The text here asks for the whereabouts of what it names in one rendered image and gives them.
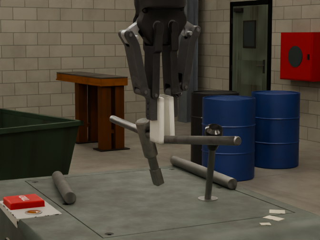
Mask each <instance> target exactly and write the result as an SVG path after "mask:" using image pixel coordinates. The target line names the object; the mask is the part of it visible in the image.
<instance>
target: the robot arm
mask: <svg viewBox="0 0 320 240"><path fill-rule="evenodd" d="M185 5H186V0H134V6H135V10H136V12H135V16H134V18H133V24H132V25H130V26H129V27H128V28H127V29H125V30H120V31H119V33H118V36H119V38H120V39H121V41H122V43H123V45H124V47H125V51H126V56H127V61H128V66H129V71H130V77H131V82H132V87H133V91H134V93H135V94H138V95H141V96H144V97H145V100H146V118H147V119H148V120H150V141H152V142H155V143H157V144H159V145H162V144H164V136H175V129H174V117H177V115H178V98H179V97H180V96H181V95H182V93H181V92H183V91H187V90H188V89H189V85H190V76H191V70H192V64H193V57H194V51H195V45H196V41H197V38H198V36H199V34H200V32H201V28H200V26H194V25H192V24H191V23H189V22H188V21H187V16H186V14H185V11H184V7H185ZM138 33H139V34H140V36H141V37H142V39H143V50H144V52H145V57H144V64H143V59H142V54H141V49H140V44H139V42H138V39H139V38H140V37H139V35H138ZM180 34H182V37H181V39H180V46H179V38H178V37H179V36H180ZM178 50H179V52H178V56H177V51H178ZM160 53H161V55H162V72H163V88H164V93H165V94H160Z"/></svg>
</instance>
